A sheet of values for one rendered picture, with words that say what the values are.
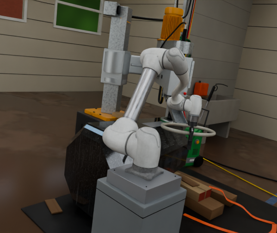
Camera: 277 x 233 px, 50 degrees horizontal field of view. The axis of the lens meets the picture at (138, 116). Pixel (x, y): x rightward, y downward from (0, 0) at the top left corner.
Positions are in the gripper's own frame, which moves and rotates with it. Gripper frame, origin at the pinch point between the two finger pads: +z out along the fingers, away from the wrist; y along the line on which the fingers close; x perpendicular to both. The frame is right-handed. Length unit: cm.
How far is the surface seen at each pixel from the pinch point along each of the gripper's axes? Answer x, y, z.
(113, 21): 97, 108, -107
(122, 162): 53, -8, 21
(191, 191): -14, 66, 66
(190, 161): -21, 192, 70
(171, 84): 22, 72, -45
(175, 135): 11, 67, 7
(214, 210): -39, 52, 76
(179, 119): 9, 56, -11
